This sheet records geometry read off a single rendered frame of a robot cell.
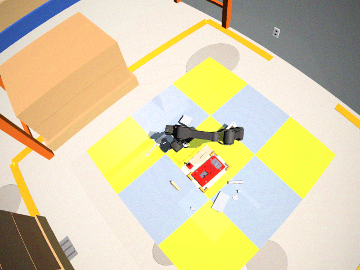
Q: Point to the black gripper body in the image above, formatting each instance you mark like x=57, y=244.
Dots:
x=177, y=146

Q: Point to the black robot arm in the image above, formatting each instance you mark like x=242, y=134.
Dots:
x=182, y=132

